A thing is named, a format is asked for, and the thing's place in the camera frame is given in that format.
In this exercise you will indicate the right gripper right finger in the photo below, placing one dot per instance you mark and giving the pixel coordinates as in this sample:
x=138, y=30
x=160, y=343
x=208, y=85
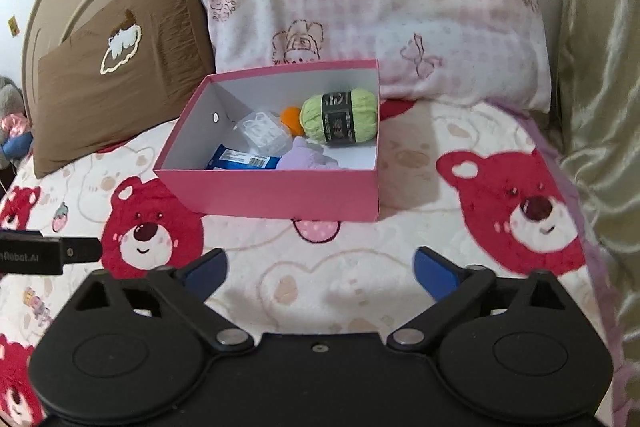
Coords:
x=513, y=348

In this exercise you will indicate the pink cardboard box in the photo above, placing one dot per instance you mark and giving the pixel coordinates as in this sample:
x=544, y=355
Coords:
x=212, y=119

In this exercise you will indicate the grey plush toy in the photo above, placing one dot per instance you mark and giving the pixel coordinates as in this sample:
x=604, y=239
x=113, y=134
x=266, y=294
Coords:
x=16, y=131

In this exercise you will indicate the clear floss pick box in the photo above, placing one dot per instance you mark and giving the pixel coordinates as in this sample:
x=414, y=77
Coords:
x=265, y=133

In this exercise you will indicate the red bear blanket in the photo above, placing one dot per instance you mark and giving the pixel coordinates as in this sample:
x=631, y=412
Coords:
x=288, y=276

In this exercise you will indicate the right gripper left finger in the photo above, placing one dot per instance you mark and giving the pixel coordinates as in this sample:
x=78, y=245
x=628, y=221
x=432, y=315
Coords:
x=138, y=348

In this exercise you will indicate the orange ball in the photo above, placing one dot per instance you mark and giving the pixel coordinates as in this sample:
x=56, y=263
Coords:
x=290, y=118

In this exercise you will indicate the brown pillow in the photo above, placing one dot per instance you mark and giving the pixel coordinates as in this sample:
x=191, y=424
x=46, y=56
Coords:
x=132, y=66

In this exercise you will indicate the purple plush toy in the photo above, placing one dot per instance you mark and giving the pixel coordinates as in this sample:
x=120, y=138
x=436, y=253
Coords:
x=306, y=156

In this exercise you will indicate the beige satin curtain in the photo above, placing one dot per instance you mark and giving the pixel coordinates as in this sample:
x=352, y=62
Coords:
x=598, y=96

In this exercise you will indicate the green yarn ball black label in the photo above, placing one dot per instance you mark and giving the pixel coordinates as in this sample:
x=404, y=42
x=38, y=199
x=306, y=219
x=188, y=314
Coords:
x=340, y=118

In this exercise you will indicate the blue packet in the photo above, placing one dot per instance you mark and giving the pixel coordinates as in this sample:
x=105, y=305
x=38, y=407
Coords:
x=226, y=158

